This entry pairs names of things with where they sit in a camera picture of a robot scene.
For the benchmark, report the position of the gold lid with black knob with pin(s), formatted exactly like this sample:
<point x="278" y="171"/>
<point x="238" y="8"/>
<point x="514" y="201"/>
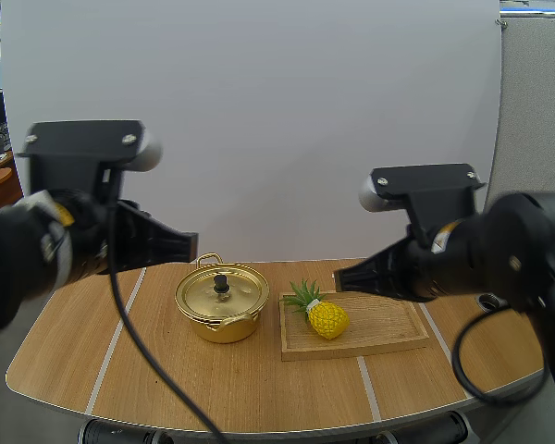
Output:
<point x="202" y="292"/>

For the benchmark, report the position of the grey partition panel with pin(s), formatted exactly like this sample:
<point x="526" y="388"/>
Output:
<point x="536" y="102"/>

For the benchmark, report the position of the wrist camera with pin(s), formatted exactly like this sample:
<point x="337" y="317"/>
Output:
<point x="427" y="189"/>
<point x="81" y="145"/>

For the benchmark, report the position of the yellow toy pineapple green crown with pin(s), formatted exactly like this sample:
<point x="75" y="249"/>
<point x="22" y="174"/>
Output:
<point x="328" y="321"/>

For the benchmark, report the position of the white backdrop board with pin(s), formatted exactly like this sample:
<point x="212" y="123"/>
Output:
<point x="259" y="115"/>

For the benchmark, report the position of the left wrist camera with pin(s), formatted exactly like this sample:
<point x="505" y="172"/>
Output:
<point x="81" y="145"/>

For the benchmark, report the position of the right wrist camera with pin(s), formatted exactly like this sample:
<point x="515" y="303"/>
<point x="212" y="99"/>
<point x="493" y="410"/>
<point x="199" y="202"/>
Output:
<point x="427" y="189"/>

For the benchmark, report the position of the black cylindrical base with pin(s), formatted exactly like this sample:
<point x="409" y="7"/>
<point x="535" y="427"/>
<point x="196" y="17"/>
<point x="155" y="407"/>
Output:
<point x="425" y="427"/>
<point x="115" y="432"/>

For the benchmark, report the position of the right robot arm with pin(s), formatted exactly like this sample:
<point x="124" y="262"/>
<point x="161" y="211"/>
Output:
<point x="513" y="250"/>

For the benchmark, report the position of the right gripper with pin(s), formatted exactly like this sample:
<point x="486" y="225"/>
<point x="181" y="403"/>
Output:
<point x="421" y="273"/>

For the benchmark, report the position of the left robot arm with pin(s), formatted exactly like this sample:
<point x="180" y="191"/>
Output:
<point x="14" y="259"/>

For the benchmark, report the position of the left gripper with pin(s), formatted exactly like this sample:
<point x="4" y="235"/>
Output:
<point x="126" y="240"/>

